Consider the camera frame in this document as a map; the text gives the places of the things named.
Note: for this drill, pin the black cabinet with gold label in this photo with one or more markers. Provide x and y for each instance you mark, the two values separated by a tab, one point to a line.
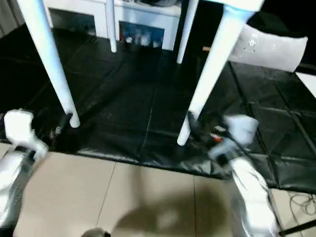
207	24

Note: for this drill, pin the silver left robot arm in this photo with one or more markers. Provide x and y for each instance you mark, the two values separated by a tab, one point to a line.
12	185

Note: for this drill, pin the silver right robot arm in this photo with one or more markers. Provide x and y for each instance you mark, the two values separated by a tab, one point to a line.
251	192

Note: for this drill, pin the grey curtain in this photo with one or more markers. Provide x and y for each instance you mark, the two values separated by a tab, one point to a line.
10	14

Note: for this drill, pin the dark round robot torso part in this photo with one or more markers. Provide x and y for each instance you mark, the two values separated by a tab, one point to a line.
96	233

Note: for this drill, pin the black metal frame leg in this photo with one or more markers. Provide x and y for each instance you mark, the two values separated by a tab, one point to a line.
298	227

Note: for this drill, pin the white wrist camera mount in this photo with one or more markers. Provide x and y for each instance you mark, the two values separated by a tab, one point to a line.
239	128
19	128

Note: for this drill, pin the grey pillow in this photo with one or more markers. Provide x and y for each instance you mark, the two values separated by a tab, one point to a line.
271	49

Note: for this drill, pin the white flat board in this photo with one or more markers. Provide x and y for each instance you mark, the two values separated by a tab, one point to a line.
307	82

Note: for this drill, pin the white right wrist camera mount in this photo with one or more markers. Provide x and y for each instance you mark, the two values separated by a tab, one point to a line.
239	128

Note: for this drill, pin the white sideboard cabinet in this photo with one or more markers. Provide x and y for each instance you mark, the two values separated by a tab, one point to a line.
143	14

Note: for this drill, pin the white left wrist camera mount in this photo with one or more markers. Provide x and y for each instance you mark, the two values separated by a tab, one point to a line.
19	128

